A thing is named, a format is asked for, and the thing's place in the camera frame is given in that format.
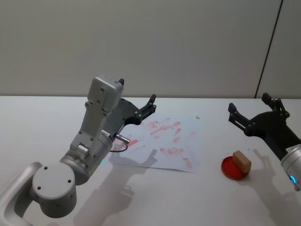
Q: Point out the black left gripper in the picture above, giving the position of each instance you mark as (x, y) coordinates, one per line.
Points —
(123, 113)

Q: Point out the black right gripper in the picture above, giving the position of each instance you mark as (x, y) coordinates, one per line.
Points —
(274, 129)

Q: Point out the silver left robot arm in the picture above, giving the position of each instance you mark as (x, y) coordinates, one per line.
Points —
(98, 106)

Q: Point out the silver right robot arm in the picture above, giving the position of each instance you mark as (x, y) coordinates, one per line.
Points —
(292, 164)

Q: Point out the tan wooden stamp block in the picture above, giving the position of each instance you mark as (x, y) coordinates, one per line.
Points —
(242, 161)

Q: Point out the white paper with red stamps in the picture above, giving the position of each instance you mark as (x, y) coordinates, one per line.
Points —
(169, 141)

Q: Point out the round red ink dish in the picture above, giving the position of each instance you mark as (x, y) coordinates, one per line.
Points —
(229, 168)

